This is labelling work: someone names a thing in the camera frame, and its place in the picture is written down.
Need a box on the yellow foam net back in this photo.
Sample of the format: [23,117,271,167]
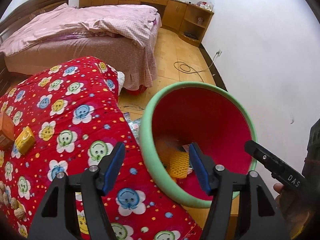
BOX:
[15,126,35,155]

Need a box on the yellow foam net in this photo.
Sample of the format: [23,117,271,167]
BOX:
[15,126,35,155]
[167,151,189,179]

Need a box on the yellow foam net front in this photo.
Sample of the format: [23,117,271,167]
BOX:
[167,151,189,179]

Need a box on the orange small carton box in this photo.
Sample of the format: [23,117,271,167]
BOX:
[0,112,15,151]

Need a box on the orange foam net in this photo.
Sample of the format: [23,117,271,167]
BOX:
[156,139,181,171]

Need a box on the red green trash bin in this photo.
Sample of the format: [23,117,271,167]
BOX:
[139,81,258,209]

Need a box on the person's right hand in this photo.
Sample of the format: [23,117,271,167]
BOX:
[273,183,315,239]

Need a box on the red smiley-flower quilt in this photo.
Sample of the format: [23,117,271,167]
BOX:
[1,56,202,239]

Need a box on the wooden desk cabinet unit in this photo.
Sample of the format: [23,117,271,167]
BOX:
[79,0,214,47]

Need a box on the bed mattress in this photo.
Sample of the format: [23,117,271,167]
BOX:
[3,13,163,91]

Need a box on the pink bed quilt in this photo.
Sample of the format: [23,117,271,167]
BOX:
[1,4,159,56]

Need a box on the dark wood headboard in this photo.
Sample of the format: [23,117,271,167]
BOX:
[1,0,69,43]

